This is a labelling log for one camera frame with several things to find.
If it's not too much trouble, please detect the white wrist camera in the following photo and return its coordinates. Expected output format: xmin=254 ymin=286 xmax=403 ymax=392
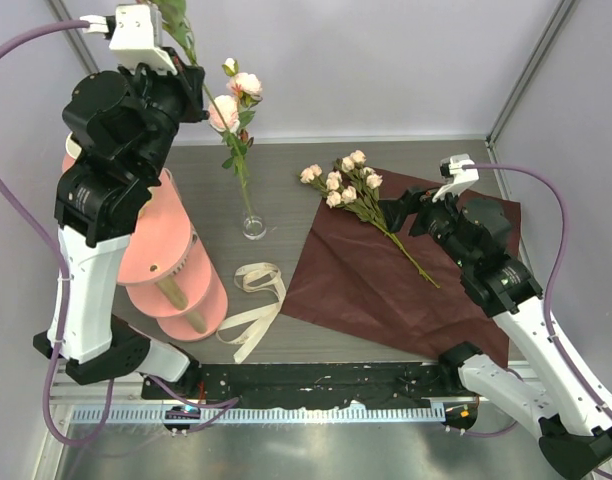
xmin=80 ymin=4 xmax=177 ymax=76
xmin=432 ymin=154 xmax=479 ymax=203

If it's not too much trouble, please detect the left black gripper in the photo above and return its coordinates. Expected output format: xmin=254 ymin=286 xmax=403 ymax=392
xmin=121 ymin=47 xmax=213 ymax=180

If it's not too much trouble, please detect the dark red wrapping paper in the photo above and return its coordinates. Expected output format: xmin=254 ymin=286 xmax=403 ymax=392
xmin=281 ymin=182 xmax=510 ymax=365

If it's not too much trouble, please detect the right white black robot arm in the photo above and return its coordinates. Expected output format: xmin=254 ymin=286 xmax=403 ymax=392
xmin=379 ymin=188 xmax=612 ymax=479

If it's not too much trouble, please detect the white bowl mug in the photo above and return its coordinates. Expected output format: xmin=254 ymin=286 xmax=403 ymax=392
xmin=65 ymin=133 xmax=82 ymax=160

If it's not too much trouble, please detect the peach rose stem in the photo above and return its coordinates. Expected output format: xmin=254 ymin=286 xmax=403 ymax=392
xmin=135 ymin=0 xmax=252 ymax=211

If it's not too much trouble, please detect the pink flower stem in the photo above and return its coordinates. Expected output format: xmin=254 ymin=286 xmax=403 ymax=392
xmin=204 ymin=57 xmax=263 ymax=222

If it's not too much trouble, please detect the pink tiered shelf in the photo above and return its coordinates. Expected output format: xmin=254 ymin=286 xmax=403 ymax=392
xmin=60 ymin=149 xmax=230 ymax=344

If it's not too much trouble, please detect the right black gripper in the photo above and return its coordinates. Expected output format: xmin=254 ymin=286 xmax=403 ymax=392
xmin=378 ymin=181 xmax=476 ymax=270

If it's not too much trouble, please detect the cream ribbon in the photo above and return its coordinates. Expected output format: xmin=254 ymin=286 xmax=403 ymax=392
xmin=215 ymin=262 xmax=287 ymax=364

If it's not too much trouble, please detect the small pink bud spray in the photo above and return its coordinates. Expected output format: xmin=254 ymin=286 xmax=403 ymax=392
xmin=298 ymin=150 xmax=440 ymax=288

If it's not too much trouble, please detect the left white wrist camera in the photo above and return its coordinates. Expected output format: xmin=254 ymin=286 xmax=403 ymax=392
xmin=80 ymin=4 xmax=177 ymax=76

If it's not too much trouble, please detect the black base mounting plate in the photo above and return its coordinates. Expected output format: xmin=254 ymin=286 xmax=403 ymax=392
xmin=169 ymin=362 xmax=476 ymax=410

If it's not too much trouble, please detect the white slotted cable duct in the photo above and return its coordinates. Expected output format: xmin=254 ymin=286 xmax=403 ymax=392
xmin=69 ymin=402 xmax=446 ymax=425

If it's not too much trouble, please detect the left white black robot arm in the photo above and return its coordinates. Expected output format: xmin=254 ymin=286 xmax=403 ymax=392
xmin=33 ymin=47 xmax=208 ymax=399

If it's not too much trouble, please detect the clear glass vase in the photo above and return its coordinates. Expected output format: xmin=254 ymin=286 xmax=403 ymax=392
xmin=238 ymin=171 xmax=266 ymax=241

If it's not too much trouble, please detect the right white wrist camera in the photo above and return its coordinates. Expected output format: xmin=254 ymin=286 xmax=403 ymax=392
xmin=432 ymin=154 xmax=479 ymax=203

